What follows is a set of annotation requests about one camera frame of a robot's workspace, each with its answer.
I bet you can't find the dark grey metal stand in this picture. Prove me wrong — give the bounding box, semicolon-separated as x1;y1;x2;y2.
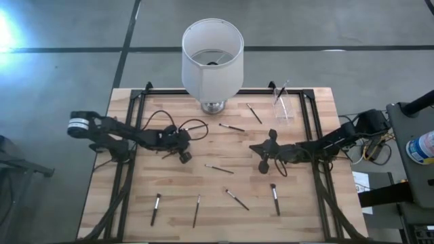
0;135;55;244

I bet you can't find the white shade table lamp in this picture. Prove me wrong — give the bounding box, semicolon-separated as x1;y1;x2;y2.
181;18;245;115

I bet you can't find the black diagonal frame strut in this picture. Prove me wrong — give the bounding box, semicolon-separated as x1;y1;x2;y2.
83;176;132;241
317;176;366;242

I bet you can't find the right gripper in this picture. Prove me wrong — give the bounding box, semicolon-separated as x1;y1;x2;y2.
250;128;298;175

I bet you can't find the black power brick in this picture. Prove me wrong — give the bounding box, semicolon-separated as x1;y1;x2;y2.
368;138;382;157

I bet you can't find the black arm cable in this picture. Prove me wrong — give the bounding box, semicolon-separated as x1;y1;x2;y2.
140;110;210;141
273;115;394;178

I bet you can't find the large brown-head makeup brush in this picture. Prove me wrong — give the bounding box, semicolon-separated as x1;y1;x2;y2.
270;183;281;217

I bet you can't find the yellow cable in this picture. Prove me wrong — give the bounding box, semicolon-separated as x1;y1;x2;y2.
362;134;396;160

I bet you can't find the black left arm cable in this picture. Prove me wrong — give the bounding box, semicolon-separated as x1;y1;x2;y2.
140;110;210;141

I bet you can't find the black aluminium table frame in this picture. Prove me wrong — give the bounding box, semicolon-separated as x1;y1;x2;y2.
101;81;366;242

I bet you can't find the large white-tipped makeup brush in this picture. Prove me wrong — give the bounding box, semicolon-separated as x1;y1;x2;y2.
150;192;162;227

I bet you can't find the white blue wipes canister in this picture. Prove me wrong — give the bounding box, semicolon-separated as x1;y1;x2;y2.
406;130;434;165

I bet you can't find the white paper sheet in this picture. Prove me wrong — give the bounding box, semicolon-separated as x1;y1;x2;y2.
351;171;374;216

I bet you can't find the black cart base bar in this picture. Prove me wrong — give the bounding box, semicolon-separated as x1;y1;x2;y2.
358;181;413;208

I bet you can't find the clear acrylic container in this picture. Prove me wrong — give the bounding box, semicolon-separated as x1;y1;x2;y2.
272;86;296;125

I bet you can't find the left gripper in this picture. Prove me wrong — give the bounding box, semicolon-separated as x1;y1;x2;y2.
157;125;193;165

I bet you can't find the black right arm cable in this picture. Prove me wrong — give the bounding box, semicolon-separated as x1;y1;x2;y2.
273;115;394;178

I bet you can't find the grey cart with black pole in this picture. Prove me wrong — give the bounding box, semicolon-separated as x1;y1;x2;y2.
386;88;434;209

